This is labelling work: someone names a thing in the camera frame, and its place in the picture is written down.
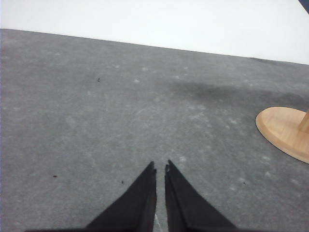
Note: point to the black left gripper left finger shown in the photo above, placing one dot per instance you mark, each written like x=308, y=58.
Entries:
x=134, y=212

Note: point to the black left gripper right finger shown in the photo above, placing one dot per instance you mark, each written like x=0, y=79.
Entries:
x=189, y=210

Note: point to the wooden mug tree stand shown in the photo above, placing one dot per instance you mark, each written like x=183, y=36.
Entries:
x=287, y=128

